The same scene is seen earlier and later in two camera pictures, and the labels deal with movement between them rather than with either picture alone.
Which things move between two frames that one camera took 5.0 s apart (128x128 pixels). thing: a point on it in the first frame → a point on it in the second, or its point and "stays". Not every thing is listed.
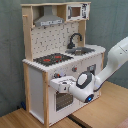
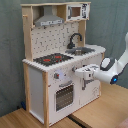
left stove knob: x=57 y=75 stays
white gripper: x=62 y=84 → x=87 y=71
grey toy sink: x=76 y=51 stays
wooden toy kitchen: x=55 y=47 stays
